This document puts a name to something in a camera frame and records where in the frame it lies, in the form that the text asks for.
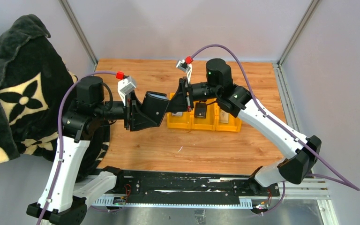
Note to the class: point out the black floral blanket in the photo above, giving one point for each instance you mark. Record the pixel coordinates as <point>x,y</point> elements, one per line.
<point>33,82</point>

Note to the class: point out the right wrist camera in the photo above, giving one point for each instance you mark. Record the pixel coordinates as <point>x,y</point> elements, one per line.
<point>186,66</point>

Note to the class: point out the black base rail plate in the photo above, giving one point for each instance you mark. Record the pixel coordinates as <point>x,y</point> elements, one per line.
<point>182,188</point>

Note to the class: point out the black leather card holder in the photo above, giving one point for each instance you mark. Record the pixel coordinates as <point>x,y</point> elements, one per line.
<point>155,105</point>

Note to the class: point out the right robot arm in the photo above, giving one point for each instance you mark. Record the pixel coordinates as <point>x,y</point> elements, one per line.
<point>299,151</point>

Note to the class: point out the yellow bin right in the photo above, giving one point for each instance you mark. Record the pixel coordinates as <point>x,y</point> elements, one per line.
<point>234,124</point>

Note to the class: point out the yellow bin left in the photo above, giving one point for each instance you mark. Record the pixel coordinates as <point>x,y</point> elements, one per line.
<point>184,122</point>

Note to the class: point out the yellow bin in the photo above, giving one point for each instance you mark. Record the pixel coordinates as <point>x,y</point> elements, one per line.
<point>184,122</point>
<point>234,124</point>
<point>207,124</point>

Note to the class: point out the yellow bin middle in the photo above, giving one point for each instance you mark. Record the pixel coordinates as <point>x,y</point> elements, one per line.
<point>207,124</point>

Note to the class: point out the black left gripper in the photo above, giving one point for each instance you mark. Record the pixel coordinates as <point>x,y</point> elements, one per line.
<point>134,116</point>

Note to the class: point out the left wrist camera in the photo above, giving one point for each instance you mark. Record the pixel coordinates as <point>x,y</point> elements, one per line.
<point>125,86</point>

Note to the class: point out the silver card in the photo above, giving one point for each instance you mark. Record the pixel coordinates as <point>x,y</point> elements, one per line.
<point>177,114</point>

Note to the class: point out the black VIP card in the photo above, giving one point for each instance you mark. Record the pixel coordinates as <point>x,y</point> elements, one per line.
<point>200,110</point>

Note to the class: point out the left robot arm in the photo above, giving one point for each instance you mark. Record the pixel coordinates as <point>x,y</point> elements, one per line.
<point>63,204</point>

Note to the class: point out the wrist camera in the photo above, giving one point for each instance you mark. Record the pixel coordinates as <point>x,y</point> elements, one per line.
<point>186,66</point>
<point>125,86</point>

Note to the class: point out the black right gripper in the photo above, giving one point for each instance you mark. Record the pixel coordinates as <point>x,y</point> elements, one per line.
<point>177,103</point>

